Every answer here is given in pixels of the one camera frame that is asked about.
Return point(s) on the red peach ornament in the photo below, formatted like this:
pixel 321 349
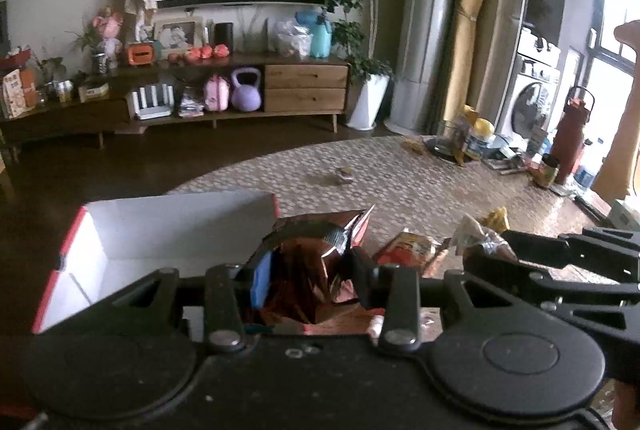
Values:
pixel 205 52
pixel 174 58
pixel 191 55
pixel 222 51

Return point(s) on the white can yellow lid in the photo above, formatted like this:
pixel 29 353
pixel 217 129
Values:
pixel 480 140

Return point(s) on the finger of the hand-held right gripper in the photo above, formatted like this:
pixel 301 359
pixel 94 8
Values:
pixel 500 272
pixel 540 247

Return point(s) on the small candy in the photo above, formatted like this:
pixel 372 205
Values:
pixel 345 175

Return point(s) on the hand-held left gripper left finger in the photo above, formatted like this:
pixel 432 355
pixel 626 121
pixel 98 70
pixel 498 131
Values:
pixel 261 280

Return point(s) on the red cardboard box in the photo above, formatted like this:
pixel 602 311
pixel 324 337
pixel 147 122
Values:
pixel 150 230

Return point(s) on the grey curtain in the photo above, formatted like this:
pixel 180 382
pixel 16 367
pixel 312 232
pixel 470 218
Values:
pixel 510 10

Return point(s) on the green label jar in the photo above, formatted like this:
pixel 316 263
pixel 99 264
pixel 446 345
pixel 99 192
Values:
pixel 549 171

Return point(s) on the pink small case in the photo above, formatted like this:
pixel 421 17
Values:
pixel 216 94

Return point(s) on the white planter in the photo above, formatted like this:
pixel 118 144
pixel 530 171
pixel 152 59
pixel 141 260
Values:
pixel 367 103

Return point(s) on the clear plastic water bottle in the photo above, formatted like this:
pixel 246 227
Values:
pixel 589 165

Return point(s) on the orange brown snack bag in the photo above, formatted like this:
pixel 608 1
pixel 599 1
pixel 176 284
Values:
pixel 412 250

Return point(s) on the wooden drawer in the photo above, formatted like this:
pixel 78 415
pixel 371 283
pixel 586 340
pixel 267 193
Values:
pixel 305 76
pixel 305 100

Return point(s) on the white photo frame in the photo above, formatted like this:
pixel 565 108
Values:
pixel 176 35

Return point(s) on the wooden TV cabinet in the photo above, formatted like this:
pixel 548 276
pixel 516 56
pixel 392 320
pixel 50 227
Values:
pixel 150 78

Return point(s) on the clear plastic bag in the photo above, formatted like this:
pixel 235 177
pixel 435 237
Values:
pixel 292 38

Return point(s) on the black pen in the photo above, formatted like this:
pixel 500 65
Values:
pixel 591 206

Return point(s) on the pale green tissue box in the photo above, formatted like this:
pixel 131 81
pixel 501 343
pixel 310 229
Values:
pixel 626 211

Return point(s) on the dark red snack bag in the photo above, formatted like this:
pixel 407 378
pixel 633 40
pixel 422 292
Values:
pixel 300 280

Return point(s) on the yellow crumpled wrapper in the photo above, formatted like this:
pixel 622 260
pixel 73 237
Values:
pixel 414 146

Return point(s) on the yellow snack packet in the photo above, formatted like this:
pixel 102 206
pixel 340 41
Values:
pixel 497 219

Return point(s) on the glass vase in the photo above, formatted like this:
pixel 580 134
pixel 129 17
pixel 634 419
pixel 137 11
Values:
pixel 99 64

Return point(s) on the light blue spray bottle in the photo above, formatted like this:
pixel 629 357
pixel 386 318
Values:
pixel 320 38

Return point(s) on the yellow curtain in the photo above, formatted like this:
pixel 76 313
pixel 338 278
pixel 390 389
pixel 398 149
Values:
pixel 472 10

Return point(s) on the orange white paper bag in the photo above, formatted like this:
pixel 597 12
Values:
pixel 20 93

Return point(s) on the stack of booklets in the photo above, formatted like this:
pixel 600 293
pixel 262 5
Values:
pixel 191 104

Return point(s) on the brown yellow package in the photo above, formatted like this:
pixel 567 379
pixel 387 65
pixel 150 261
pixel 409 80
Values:
pixel 462 130

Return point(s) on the red gift box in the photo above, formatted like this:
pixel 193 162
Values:
pixel 15 60

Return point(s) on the small yellow bottles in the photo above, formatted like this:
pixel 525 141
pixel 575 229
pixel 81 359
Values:
pixel 62 91

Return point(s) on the small white box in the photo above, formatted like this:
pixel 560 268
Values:
pixel 94 93

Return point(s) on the tan tall object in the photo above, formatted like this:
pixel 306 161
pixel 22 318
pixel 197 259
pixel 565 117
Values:
pixel 625 135

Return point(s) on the grey tower air conditioner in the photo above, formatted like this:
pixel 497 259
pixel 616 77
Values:
pixel 425 20

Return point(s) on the pink plush bouquet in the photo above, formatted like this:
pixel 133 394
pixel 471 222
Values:
pixel 107 28

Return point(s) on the purple kettlebell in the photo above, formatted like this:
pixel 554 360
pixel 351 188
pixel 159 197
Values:
pixel 246 98

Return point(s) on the white router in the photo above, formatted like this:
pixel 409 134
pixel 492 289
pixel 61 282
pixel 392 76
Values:
pixel 152 108

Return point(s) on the black plate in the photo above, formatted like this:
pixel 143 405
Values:
pixel 442 149

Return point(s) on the person's right forearm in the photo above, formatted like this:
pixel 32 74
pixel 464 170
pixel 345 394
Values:
pixel 627 407

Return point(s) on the small green plant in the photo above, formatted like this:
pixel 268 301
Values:
pixel 50 70

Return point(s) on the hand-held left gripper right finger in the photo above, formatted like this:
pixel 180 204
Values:
pixel 367 280

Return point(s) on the black speaker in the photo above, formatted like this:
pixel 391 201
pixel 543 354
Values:
pixel 224 35

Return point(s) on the white washing machine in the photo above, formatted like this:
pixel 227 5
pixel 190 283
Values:
pixel 527 105

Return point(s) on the dark red thermos bottle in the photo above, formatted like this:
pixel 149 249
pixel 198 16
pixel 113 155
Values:
pixel 570 140

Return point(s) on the orange box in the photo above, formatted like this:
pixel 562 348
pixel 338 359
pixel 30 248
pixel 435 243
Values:
pixel 139 54

